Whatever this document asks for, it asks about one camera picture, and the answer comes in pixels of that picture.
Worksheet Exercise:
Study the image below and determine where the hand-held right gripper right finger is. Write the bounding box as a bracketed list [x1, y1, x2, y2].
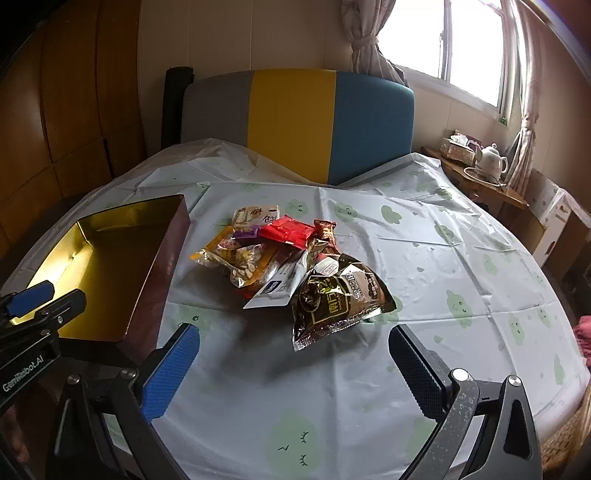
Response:
[389, 324, 543, 480]

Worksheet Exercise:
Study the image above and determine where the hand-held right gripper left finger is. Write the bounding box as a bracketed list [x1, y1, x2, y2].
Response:
[53, 323, 201, 480]

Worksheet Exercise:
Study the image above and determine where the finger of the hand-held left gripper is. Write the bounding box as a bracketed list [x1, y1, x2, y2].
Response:
[0, 290, 88, 340]
[0, 280, 56, 324]

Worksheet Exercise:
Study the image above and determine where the gold tin box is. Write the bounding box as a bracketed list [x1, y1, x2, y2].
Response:
[8, 194, 191, 370]

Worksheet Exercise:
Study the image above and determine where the dark brown snack bag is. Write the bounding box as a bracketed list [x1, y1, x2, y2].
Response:
[292, 253, 399, 352]

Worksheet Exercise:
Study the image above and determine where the yellow nut bag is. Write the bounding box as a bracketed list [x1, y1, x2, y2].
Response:
[191, 225, 278, 289]

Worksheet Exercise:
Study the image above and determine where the brown chocolate bar packet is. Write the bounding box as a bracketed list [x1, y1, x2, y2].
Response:
[314, 219, 337, 245]

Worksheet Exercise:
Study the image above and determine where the beige cookie packet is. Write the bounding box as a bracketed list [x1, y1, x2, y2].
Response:
[232, 205, 282, 228]

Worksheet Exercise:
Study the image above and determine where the red snack packet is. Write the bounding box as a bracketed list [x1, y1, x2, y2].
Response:
[259, 215, 319, 250]

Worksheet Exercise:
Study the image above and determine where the printed plastic sheet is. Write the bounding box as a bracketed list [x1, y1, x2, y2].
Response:
[9, 137, 591, 480]

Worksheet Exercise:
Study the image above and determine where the woven straw mat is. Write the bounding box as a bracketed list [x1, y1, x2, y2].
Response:
[540, 383, 591, 467]

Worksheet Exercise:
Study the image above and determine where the pink cloth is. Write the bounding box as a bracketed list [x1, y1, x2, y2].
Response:
[573, 315, 591, 358]

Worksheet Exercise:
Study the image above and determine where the wooden side table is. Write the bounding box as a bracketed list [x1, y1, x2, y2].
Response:
[421, 147, 529, 217]

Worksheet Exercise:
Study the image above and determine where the round metal tray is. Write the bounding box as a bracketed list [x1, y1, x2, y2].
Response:
[463, 166, 506, 188]

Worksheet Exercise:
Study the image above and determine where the wooden wardrobe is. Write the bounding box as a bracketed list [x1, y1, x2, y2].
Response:
[0, 0, 148, 259]

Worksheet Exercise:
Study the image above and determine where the white cardboard box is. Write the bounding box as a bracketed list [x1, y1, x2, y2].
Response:
[526, 168, 587, 259]

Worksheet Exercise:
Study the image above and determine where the white teapot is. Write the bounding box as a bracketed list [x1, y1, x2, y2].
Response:
[475, 143, 509, 178]

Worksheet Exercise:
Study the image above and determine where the tissue box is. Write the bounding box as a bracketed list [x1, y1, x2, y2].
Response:
[438, 133, 483, 163]

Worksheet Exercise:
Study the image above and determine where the grey yellow blue headboard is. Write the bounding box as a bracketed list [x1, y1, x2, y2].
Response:
[181, 69, 415, 186]

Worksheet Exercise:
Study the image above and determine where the hanging floral curtain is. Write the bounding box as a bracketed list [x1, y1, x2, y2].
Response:
[505, 0, 541, 195]

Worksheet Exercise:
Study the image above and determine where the window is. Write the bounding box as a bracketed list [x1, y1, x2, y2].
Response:
[376, 0, 518, 121]

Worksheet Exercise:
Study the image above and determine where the tied floral curtain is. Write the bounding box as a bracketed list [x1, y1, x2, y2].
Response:
[339, 0, 409, 86]

